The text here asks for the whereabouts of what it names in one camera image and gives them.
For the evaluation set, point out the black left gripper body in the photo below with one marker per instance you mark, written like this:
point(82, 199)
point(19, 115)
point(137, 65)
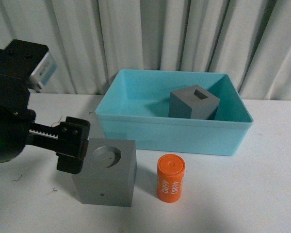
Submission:
point(17, 62)

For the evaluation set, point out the gray cube with square hole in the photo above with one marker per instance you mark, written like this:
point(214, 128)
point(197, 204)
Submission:
point(193, 102)

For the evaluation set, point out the white wrist camera on left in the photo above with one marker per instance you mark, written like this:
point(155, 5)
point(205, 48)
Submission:
point(43, 72)

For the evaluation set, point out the light blue plastic box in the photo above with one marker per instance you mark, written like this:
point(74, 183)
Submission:
point(136, 107)

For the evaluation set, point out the gray cube with round hole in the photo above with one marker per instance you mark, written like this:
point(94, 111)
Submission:
point(108, 173)

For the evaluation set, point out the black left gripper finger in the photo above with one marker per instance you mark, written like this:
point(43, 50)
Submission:
point(73, 143)

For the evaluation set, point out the white pleated curtain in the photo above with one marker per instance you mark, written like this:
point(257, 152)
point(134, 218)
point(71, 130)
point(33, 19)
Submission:
point(91, 40)

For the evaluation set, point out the orange cylinder with white text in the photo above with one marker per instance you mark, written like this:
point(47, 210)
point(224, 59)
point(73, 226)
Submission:
point(170, 175)

